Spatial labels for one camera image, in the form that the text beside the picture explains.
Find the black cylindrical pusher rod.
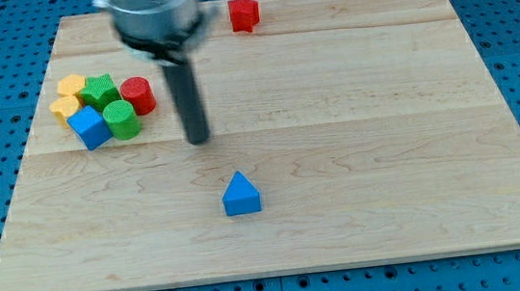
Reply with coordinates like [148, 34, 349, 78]
[161, 62, 211, 146]

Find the green star block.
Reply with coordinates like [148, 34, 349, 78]
[80, 73, 121, 112]

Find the green cylinder block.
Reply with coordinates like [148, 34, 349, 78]
[102, 99, 142, 141]

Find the blue triangle block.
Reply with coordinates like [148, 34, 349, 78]
[222, 171, 262, 217]

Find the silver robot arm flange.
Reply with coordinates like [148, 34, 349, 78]
[91, 0, 219, 66]

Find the light wooden board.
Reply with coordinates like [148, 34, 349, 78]
[0, 0, 520, 291]

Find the yellow hexagon block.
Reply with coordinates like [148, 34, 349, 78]
[56, 74, 86, 96]

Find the yellow heart block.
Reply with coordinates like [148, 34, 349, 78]
[49, 95, 81, 129]

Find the red star block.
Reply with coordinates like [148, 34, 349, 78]
[227, 0, 260, 33]

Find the red cylinder block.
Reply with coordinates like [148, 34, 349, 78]
[119, 76, 156, 116]

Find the blue cube block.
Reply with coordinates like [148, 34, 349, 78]
[66, 105, 113, 150]

